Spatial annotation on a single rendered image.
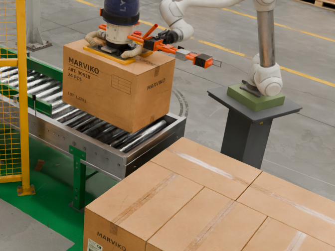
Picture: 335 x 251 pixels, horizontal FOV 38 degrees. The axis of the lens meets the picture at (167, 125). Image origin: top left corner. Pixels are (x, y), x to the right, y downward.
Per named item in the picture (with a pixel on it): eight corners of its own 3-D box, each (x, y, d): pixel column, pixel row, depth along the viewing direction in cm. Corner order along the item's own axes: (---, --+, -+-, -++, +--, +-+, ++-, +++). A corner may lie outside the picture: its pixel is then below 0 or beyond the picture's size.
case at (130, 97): (62, 101, 326) (63, 45, 306) (101, 84, 356) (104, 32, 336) (132, 134, 299) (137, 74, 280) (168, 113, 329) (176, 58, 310)
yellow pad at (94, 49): (82, 49, 304) (83, 42, 302) (92, 46, 312) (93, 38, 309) (125, 65, 290) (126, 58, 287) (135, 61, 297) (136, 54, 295)
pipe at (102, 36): (84, 43, 304) (85, 34, 301) (109, 35, 323) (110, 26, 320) (128, 59, 289) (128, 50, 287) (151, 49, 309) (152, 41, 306)
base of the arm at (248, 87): (250, 80, 360) (251, 73, 357) (274, 91, 346) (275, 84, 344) (234, 85, 348) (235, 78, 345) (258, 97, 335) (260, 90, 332)
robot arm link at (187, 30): (176, 46, 314) (165, 29, 314) (188, 41, 326) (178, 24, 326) (187, 37, 307) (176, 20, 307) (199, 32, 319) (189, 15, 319)
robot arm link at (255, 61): (265, 78, 351) (272, 50, 340) (272, 89, 336) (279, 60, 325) (244, 77, 349) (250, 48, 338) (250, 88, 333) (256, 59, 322)
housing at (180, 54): (174, 58, 282) (175, 51, 280) (180, 55, 287) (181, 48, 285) (184, 62, 279) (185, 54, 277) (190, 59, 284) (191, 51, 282)
